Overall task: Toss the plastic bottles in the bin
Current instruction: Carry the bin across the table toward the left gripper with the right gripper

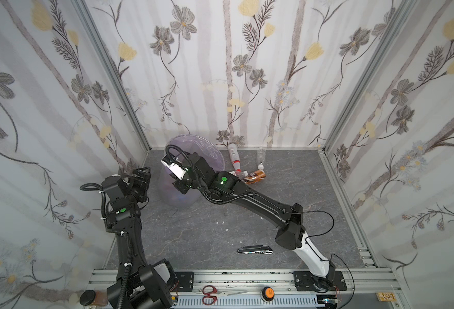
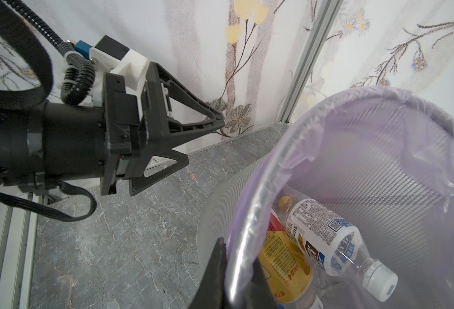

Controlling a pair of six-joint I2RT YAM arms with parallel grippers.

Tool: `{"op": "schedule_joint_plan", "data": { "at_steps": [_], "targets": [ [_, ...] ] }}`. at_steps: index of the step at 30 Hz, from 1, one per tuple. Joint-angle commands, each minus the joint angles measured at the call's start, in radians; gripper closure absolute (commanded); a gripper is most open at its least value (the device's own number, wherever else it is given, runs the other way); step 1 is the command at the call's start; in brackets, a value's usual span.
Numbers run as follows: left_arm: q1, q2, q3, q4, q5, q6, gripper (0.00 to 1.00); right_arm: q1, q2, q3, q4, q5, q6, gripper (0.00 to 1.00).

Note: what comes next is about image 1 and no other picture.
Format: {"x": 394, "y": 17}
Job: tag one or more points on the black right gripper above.
{"x": 181, "y": 181}

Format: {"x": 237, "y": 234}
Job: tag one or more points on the black round lid jar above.
{"x": 97, "y": 298}

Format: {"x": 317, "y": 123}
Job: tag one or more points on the white red label bottle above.
{"x": 234, "y": 158}

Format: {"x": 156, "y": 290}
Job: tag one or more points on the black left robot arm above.
{"x": 138, "y": 283}

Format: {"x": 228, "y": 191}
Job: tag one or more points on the orange black knob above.
{"x": 268, "y": 294}

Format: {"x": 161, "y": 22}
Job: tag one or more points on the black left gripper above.
{"x": 141, "y": 183}

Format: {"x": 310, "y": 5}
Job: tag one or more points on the upright clear small bottle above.
{"x": 261, "y": 158}

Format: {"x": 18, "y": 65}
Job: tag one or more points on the brown tea bottle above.
{"x": 255, "y": 177}

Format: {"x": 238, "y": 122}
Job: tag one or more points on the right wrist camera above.
{"x": 176, "y": 169}

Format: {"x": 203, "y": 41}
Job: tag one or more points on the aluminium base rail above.
{"x": 291, "y": 288}

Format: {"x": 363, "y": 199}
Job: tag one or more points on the red handled scissors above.
{"x": 211, "y": 294}

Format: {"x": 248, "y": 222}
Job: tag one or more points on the black utility knife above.
{"x": 256, "y": 249}

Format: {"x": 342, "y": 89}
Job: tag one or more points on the yellow label tag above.
{"x": 386, "y": 297}

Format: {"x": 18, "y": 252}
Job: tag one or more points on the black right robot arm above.
{"x": 191, "y": 171}

